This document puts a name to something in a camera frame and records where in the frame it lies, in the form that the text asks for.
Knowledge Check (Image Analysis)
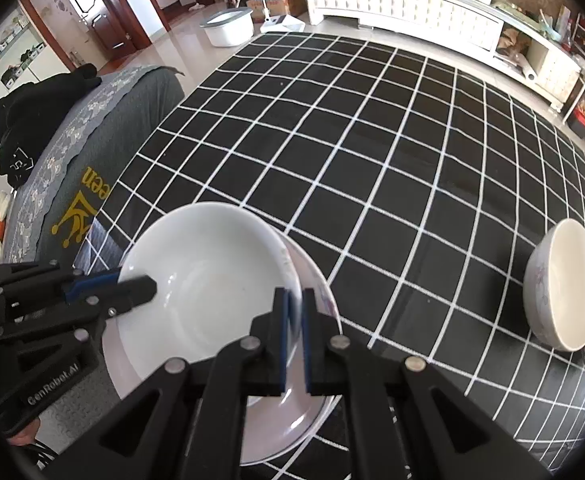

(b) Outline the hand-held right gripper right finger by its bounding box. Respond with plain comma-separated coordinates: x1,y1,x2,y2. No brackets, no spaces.
303,288,556,480

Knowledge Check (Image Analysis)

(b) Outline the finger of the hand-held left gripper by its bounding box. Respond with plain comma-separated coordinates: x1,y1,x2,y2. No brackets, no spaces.
0,260,122,306
0,275,158,343

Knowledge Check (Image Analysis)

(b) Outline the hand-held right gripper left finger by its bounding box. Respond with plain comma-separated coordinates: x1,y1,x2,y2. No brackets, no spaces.
40,287,294,480

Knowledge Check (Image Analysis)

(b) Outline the white bowl with floral outside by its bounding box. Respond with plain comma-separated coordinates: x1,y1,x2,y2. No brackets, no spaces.
117,202,304,366

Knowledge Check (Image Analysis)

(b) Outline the pink floral white plate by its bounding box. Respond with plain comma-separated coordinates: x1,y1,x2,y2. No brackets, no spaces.
101,240,344,467

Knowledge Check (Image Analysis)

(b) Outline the black garment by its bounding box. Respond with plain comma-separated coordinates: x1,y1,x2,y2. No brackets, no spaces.
0,64,103,188

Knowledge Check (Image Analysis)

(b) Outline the black checked tablecloth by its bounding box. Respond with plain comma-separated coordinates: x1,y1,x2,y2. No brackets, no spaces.
75,31,585,480

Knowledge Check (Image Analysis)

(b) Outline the cream white bowl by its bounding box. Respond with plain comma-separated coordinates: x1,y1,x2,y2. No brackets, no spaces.
523,217,585,352

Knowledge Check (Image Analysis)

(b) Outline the brown wooden door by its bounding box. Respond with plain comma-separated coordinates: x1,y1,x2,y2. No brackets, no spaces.
55,0,150,51

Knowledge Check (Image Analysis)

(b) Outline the white bucket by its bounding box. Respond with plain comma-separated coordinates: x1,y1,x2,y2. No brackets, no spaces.
200,7,254,48

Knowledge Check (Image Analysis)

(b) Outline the white dustpan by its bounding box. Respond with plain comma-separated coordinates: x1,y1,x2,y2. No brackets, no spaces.
262,15,305,34

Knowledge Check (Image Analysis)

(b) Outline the white padded television cabinet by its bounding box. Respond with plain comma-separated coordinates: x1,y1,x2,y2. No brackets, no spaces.
302,0,585,108

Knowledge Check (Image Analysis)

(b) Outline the white paper roll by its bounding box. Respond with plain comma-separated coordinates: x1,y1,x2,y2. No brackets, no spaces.
515,55,540,81

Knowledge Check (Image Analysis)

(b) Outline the white wall shelf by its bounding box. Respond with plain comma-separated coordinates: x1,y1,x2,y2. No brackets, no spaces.
0,2,48,88

